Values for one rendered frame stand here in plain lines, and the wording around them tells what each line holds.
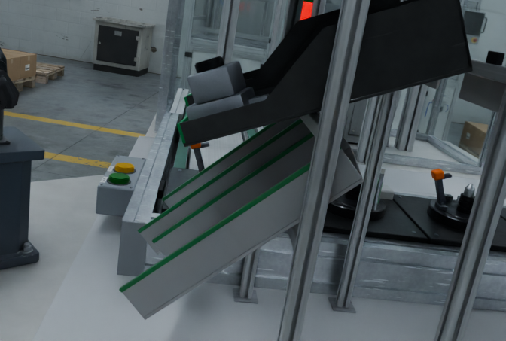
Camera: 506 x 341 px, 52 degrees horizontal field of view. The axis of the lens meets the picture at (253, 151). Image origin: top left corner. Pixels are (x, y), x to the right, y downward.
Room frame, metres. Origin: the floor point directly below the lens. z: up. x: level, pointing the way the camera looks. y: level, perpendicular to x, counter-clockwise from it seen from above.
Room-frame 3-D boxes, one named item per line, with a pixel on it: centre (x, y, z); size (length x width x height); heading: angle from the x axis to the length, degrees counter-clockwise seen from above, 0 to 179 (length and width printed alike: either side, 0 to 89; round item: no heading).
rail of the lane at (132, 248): (1.24, 0.22, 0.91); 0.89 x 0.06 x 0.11; 7
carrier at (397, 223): (1.01, -0.22, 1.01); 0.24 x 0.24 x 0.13; 7
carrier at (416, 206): (1.04, -0.46, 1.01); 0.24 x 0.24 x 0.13; 7
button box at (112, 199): (1.04, 0.26, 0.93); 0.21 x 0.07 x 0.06; 7
